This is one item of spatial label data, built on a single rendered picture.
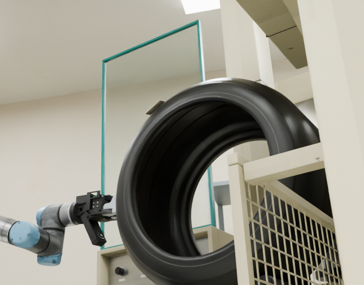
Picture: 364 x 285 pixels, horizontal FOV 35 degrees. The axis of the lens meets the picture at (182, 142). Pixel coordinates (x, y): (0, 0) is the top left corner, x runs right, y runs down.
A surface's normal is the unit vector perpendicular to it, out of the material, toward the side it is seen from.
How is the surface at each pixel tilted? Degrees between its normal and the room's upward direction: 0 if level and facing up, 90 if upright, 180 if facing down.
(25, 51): 180
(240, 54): 90
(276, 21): 180
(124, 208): 92
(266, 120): 86
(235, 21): 90
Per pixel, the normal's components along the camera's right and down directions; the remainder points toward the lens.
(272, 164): -0.53, -0.33
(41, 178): -0.22, -0.40
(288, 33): 0.05, 0.91
